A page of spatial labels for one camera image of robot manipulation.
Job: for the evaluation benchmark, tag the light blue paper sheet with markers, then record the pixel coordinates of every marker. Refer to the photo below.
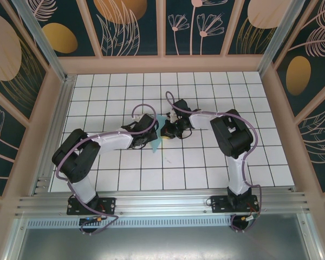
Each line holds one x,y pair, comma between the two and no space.
155,147

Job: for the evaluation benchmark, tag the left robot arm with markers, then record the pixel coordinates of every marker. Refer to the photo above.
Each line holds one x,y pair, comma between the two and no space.
73,162

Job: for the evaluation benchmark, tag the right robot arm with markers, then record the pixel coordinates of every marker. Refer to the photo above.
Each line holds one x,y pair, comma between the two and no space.
233,138

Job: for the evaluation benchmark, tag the grey metal sheet panel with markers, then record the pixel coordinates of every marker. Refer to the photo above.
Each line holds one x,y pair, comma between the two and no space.
162,243

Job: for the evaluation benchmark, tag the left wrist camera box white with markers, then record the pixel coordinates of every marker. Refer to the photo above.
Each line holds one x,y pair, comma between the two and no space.
136,117

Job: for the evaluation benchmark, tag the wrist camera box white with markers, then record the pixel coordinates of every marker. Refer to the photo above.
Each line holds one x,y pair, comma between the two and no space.
172,117
136,117

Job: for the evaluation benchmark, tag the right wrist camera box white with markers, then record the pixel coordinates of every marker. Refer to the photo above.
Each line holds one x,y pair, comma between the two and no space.
172,117

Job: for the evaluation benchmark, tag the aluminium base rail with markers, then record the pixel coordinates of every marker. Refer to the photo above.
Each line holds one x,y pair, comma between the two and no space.
162,201

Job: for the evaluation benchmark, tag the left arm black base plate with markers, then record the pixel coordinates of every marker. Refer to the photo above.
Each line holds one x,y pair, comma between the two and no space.
108,205

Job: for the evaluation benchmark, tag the aluminium side rail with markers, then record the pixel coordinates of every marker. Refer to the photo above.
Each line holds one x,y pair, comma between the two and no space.
62,108

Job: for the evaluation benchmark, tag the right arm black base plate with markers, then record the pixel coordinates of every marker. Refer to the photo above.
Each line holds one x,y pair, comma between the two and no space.
219,205

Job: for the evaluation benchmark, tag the aluminium frame post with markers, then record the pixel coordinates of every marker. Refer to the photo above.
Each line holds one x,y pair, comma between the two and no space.
279,35
40,40

